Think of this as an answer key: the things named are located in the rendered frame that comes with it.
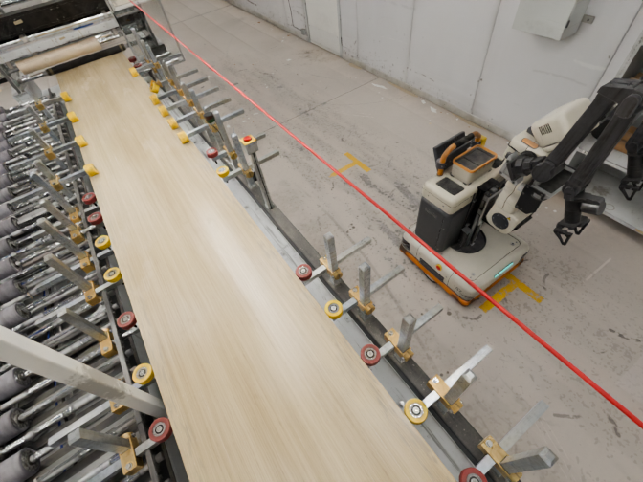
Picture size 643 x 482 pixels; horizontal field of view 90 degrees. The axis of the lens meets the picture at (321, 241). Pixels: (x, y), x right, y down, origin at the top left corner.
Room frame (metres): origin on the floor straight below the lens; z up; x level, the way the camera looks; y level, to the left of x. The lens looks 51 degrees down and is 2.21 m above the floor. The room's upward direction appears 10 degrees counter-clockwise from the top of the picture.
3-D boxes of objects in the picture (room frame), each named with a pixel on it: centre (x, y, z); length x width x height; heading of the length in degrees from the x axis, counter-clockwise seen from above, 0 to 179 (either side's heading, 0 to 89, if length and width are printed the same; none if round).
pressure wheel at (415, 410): (0.21, -0.22, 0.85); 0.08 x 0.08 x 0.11
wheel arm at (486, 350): (0.29, -0.40, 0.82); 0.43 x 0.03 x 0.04; 117
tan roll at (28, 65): (4.11, 2.18, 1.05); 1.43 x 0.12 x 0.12; 117
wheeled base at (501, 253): (1.33, -1.02, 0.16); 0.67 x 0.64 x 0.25; 27
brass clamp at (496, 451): (0.03, -0.47, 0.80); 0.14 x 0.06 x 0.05; 27
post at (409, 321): (0.46, -0.26, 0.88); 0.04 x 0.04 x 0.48; 27
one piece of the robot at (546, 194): (1.07, -1.15, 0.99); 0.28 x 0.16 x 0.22; 117
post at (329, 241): (0.90, -0.03, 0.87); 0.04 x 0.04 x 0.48; 27
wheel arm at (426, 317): (0.52, -0.29, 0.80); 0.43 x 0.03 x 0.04; 117
